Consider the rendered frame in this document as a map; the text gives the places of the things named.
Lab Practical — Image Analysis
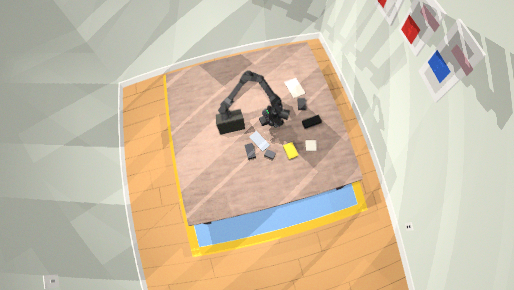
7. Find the white flat sheet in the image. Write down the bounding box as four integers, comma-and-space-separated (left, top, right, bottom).
284, 78, 305, 98

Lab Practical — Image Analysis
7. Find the yellow block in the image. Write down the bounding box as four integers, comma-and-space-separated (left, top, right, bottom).
283, 142, 298, 160

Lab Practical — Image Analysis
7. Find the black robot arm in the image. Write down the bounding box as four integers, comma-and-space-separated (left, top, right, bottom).
218, 70, 290, 128

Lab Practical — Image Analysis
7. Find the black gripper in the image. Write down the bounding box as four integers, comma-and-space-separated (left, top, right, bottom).
259, 113, 279, 126

